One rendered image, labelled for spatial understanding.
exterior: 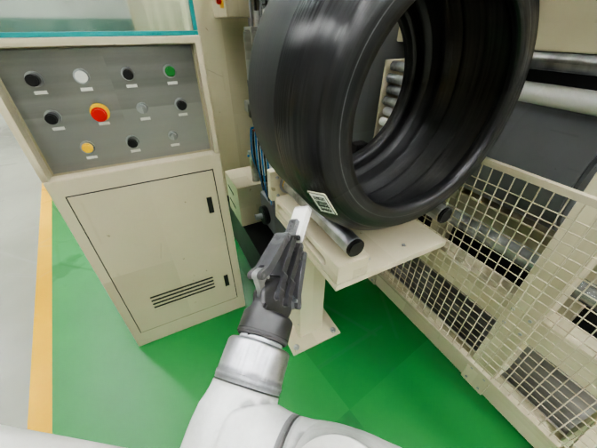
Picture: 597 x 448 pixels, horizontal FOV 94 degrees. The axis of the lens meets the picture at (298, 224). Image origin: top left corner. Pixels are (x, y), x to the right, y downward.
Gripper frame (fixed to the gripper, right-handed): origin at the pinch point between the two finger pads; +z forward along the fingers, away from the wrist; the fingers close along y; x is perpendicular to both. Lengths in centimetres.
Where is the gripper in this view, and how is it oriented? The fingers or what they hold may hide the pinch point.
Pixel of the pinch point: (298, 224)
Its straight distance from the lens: 50.0
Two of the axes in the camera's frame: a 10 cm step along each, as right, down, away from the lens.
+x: 8.6, -0.5, -5.2
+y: 4.5, 5.7, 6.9
